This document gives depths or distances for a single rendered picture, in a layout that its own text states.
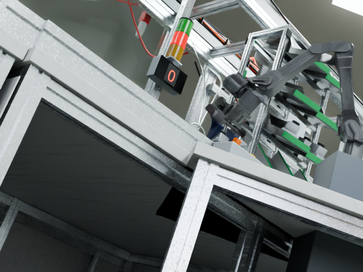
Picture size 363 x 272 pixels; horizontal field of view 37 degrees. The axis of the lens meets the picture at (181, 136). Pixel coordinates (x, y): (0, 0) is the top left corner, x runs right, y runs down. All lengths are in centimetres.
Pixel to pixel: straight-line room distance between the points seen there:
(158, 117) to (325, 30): 323
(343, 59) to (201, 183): 73
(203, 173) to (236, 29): 358
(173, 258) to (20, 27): 54
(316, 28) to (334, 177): 300
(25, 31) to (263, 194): 59
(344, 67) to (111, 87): 79
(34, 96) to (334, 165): 82
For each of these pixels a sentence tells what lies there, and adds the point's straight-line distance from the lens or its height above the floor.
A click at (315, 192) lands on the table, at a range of 119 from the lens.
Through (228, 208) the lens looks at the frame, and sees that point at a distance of 135.
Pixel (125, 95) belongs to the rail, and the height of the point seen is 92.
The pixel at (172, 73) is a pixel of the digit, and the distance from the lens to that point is 170.
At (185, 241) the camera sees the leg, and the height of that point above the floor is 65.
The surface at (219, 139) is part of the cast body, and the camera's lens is 166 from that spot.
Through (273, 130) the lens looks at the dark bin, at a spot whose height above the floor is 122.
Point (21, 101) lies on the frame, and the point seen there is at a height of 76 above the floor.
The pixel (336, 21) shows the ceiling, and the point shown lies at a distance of 429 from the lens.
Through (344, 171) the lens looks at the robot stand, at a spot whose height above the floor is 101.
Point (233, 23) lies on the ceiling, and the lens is 461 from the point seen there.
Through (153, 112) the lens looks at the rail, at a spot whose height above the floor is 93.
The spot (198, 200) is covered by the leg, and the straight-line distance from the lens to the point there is 114.
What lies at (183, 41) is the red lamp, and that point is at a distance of 175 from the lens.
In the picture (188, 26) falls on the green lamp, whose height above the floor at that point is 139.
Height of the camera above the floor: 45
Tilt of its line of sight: 21 degrees up
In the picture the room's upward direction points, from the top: 19 degrees clockwise
